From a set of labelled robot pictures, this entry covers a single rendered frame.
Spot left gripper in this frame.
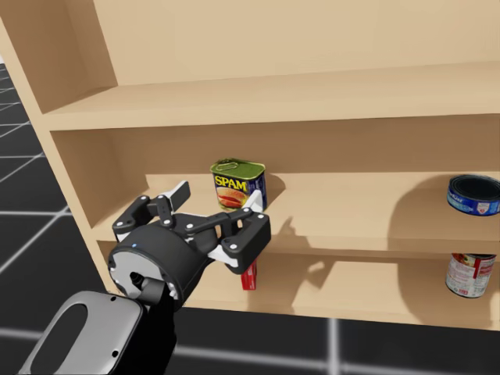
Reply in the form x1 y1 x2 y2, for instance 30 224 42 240
107 180 272 313

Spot green and blue rectangular can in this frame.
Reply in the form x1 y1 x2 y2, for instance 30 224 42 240
209 157 268 213

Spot pale wooden shelf unit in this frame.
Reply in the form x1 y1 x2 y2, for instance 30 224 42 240
0 0 500 333

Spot red and white can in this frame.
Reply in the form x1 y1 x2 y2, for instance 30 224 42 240
445 252 498 299

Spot blue flat can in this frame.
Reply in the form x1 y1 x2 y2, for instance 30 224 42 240
446 173 500 217

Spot red carton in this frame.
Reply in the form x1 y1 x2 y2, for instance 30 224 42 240
240 259 259 291

